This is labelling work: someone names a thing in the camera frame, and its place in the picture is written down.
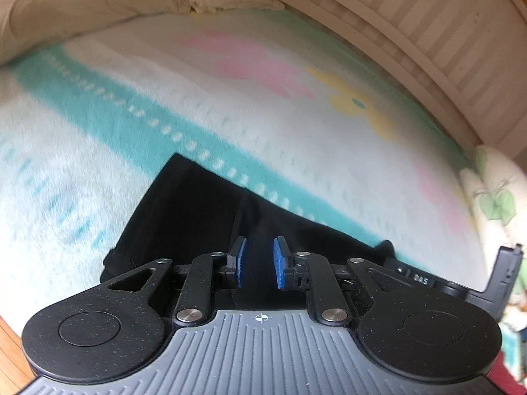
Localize floral printed blanket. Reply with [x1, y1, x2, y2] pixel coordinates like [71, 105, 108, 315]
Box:
[0, 8, 492, 338]

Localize person's right forearm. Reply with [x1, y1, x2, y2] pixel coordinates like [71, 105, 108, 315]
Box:
[488, 354, 523, 392]

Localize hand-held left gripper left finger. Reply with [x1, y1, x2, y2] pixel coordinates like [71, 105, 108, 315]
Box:
[105, 236, 248, 327]

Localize black pants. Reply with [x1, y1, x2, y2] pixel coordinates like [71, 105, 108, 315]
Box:
[100, 152, 397, 310]

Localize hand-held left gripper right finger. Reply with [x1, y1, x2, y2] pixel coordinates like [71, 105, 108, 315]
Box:
[272, 236, 412, 327]

